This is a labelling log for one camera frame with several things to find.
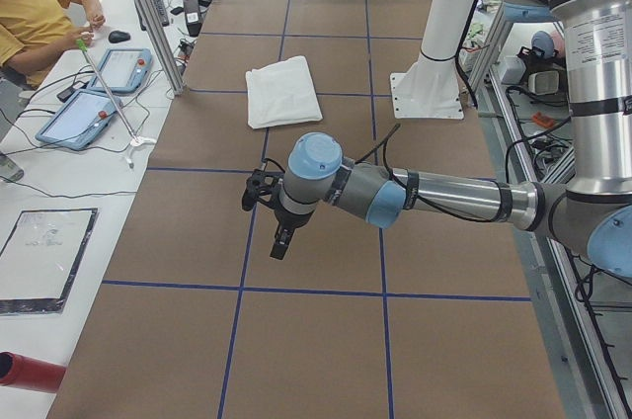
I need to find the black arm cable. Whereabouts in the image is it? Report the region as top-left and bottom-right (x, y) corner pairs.
(261, 123), (574, 222)

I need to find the person in yellow shirt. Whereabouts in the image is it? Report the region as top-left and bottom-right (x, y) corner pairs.
(1, 0), (106, 89)

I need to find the black computer mouse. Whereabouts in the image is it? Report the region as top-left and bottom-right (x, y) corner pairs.
(108, 30), (131, 43)

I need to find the red cylinder bottle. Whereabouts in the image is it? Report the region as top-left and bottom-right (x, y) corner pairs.
(1, 352), (66, 393)

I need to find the white long-sleeve printed shirt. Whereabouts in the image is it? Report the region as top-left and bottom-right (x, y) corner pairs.
(245, 55), (323, 129)

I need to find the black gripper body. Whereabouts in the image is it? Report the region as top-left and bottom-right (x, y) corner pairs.
(241, 168), (311, 241)

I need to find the blue teach pendant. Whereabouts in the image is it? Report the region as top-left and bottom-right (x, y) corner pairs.
(97, 48), (153, 95)
(36, 90), (117, 151)

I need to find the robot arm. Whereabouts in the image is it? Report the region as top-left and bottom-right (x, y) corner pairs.
(241, 0), (631, 278)

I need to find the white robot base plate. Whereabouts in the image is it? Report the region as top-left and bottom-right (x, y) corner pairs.
(390, 0), (478, 121)

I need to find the upper blue teach pendant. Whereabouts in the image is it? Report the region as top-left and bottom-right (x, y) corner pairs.
(97, 48), (153, 95)

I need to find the lower blue teach pendant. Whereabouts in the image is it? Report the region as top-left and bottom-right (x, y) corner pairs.
(36, 90), (117, 151)

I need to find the black keyboard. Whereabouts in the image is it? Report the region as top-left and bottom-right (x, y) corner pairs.
(151, 0), (170, 27)

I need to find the silver foil tray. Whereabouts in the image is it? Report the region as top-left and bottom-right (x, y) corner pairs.
(1, 208), (98, 316)

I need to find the grey aluminium post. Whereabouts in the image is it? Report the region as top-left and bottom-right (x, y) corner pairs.
(134, 0), (185, 96)

